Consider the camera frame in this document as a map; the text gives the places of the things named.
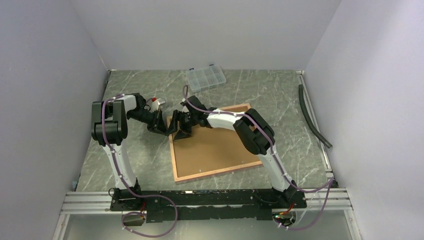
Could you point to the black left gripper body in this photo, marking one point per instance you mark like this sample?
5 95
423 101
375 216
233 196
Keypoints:
150 118

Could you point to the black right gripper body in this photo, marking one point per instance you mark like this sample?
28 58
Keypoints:
186 122

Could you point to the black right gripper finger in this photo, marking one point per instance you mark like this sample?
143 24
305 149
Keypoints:
183 133
174 123

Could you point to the brown backing board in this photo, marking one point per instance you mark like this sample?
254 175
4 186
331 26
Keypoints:
212 149

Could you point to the pink wooden picture frame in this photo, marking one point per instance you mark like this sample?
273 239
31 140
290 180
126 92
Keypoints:
212 172

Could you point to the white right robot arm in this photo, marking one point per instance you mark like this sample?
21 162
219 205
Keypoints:
254 132

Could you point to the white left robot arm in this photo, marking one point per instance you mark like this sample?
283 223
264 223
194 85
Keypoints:
109 127

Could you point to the clear plastic organizer box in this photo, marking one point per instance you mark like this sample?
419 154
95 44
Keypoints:
205 78

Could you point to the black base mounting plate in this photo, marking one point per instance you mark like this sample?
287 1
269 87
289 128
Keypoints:
170 205

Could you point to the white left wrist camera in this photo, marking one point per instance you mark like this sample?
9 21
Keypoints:
157 104

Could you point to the aluminium rail frame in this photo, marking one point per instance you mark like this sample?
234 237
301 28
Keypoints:
274 93

